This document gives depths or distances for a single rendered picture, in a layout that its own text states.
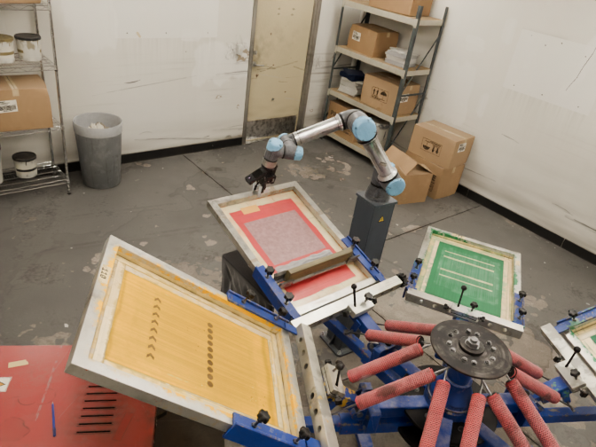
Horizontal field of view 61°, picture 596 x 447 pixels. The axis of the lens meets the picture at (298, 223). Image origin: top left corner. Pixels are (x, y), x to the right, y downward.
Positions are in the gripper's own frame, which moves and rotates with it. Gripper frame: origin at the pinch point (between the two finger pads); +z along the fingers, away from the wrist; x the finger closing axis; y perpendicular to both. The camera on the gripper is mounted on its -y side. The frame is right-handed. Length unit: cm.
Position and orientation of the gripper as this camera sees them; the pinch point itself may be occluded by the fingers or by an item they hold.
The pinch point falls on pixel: (255, 193)
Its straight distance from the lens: 277.9
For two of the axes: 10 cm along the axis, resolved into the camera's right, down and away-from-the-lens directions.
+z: -3.0, 6.9, 6.6
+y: 7.7, -2.3, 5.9
